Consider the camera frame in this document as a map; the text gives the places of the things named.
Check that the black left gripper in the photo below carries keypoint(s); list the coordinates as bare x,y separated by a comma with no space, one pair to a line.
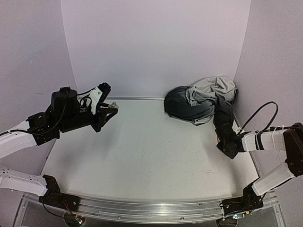
102,119

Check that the small nail polish bottle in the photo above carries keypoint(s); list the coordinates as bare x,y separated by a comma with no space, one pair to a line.
113,105

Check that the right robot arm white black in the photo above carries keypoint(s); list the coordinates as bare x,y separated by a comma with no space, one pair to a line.
288,139

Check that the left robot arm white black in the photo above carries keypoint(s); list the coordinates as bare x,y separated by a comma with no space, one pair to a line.
67,111

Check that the grey crumpled cloth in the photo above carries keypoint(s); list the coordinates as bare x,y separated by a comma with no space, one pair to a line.
196,104

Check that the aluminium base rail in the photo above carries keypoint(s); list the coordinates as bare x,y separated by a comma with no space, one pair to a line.
155,212

